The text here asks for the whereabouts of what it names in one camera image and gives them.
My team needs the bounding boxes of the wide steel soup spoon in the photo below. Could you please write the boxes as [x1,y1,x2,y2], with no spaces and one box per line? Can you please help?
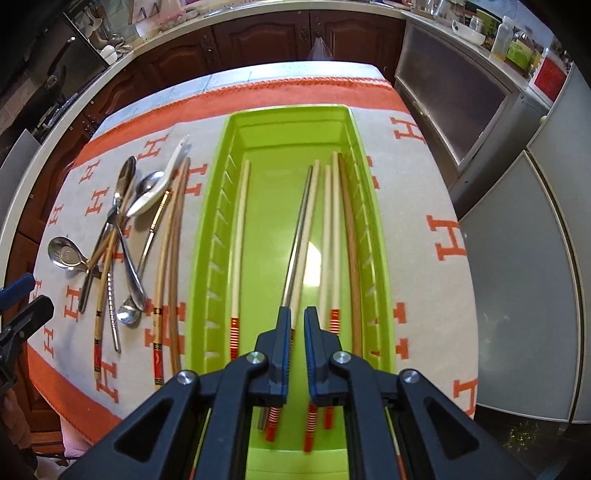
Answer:
[47,236,89,278]

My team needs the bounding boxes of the small steel teaspoon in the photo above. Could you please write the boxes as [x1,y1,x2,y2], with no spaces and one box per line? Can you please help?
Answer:
[115,170,167,326]

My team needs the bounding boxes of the steel fork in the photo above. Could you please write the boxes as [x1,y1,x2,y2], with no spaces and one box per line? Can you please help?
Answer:
[77,202,121,314]

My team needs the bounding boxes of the wooden handled utensil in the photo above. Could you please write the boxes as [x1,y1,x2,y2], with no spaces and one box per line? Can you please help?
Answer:
[87,175,135,275]

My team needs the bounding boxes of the large hammered steel spoon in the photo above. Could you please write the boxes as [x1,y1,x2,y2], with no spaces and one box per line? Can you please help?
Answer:
[111,155,148,312]

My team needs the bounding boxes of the dark wooden kitchen cabinets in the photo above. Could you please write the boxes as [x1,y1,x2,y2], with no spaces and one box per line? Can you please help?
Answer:
[5,10,406,283]

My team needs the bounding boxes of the white chopstick beside brown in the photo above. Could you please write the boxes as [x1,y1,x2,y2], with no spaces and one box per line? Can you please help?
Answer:
[322,150,343,431]

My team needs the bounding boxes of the tan chopstick red end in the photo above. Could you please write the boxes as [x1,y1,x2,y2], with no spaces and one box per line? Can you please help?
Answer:
[93,230,116,381]

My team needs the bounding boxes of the orange white H-pattern cloth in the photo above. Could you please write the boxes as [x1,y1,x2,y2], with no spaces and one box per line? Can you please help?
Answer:
[27,75,478,457]

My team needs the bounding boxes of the white chopstick in tray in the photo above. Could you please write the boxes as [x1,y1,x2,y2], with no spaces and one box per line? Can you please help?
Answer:
[263,159,322,444]

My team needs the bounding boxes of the green plastic utensil tray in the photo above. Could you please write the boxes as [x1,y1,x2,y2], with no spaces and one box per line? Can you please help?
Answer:
[185,105,396,479]

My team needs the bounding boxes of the white ceramic soup spoon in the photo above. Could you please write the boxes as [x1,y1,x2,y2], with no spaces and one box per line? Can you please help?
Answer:
[125,134,189,218]

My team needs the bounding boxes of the grey refrigerator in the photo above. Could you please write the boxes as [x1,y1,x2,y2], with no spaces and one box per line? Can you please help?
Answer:
[461,68,590,424]

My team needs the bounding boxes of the grey side cabinet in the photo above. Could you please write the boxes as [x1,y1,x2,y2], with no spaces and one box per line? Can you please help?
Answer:
[394,14,549,215]

